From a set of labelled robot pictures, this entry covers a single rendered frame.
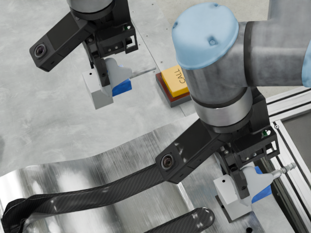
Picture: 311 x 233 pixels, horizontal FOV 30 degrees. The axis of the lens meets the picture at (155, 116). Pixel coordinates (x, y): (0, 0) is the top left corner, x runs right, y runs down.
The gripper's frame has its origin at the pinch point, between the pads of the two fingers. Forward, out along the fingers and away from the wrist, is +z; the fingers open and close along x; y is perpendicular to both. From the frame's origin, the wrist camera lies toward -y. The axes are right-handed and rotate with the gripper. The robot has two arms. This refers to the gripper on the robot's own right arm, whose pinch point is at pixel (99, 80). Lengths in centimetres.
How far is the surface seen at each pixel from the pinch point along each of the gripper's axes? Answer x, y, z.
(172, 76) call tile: 3.2, 15.1, 11.3
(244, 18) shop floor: 77, 74, 95
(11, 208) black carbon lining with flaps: -17.4, -21.2, 0.0
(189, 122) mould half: -11.6, 12.2, 6.0
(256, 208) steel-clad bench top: -28.1, 17.5, 15.0
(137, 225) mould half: -25.6, -3.7, 6.7
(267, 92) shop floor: 40, 65, 95
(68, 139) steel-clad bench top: 0.6, -8.9, 15.0
